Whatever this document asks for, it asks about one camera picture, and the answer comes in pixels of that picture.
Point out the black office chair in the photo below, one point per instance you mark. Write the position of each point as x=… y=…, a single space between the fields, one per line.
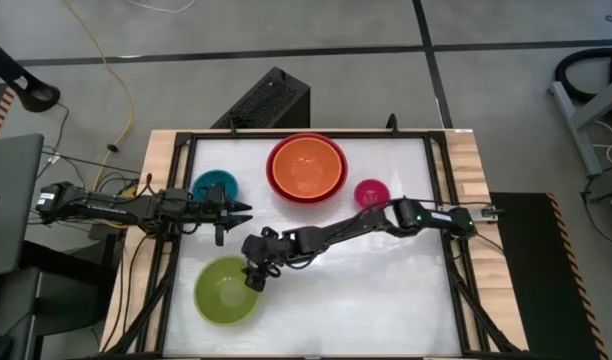
x=36 y=305

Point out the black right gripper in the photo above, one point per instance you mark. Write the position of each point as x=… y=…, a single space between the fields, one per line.
x=263 y=247

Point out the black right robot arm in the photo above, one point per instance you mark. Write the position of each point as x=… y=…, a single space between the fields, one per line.
x=336 y=235

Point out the teal plastic bowl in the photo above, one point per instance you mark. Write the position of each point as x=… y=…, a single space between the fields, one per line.
x=206 y=181

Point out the white table mat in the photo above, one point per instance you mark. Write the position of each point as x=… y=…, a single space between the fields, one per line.
x=361 y=300

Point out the green plastic bowl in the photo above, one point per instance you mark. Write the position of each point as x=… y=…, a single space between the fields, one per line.
x=221 y=300

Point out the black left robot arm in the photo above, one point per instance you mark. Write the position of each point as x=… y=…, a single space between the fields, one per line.
x=111 y=207

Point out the small pink plastic bowl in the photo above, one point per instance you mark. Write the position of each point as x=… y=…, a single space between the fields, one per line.
x=371 y=192

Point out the large red plastic bowl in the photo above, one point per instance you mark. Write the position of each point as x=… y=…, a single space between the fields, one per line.
x=269 y=172

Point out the large orange plastic bowl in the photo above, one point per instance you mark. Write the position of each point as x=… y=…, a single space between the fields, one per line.
x=307 y=167

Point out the black metal table frame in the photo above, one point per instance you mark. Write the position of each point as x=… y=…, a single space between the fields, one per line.
x=448 y=260

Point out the black computer tower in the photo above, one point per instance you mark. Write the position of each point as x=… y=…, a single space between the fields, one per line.
x=266 y=100

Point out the grey metal stand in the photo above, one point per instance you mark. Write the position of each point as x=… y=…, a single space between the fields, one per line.
x=581 y=125

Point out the silver arm base bracket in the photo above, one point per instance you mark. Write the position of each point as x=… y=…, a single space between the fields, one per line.
x=486 y=213

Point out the black curved stand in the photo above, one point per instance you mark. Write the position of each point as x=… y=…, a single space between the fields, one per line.
x=31 y=90

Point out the black hazard-striped floor mat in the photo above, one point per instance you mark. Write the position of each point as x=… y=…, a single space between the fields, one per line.
x=536 y=280

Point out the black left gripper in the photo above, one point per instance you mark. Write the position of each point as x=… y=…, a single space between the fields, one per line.
x=206 y=210

